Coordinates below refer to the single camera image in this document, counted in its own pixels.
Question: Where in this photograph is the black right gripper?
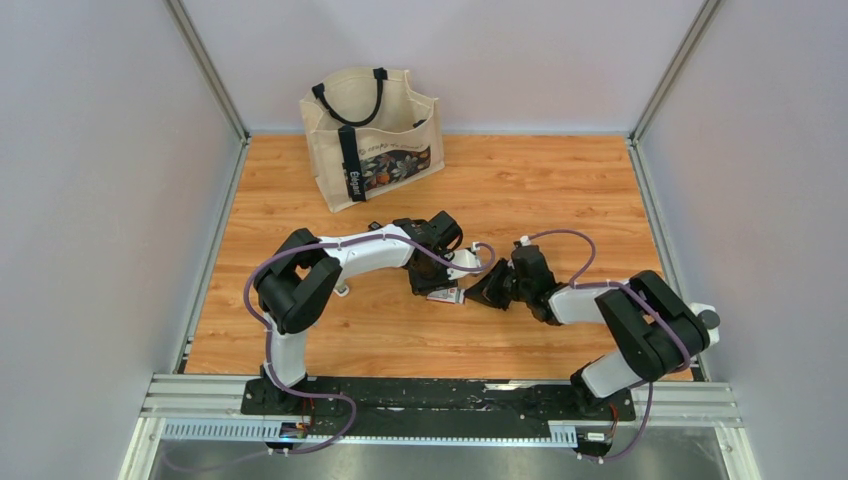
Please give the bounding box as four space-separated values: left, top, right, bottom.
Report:
463 258 531 312

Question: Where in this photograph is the red white staple box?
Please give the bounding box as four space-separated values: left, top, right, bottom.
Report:
426 287 465 305

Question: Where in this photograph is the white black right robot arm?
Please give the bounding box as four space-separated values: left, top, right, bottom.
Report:
464 245 721 419

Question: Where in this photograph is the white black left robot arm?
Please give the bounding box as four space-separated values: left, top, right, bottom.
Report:
246 211 482 415

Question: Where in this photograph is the pale green white stapler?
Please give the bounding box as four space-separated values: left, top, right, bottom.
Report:
334 284 350 297

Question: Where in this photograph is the cream canvas tote bag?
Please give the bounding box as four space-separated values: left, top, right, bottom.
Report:
299 67 445 213

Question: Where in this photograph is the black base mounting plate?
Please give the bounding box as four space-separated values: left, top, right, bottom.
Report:
240 376 636 439

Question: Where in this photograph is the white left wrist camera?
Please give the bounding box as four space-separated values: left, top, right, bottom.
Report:
445 247 483 278

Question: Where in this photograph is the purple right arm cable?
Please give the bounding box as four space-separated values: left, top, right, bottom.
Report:
519 229 694 463

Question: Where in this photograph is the aluminium frame rail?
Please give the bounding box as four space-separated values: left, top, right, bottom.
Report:
141 374 743 448

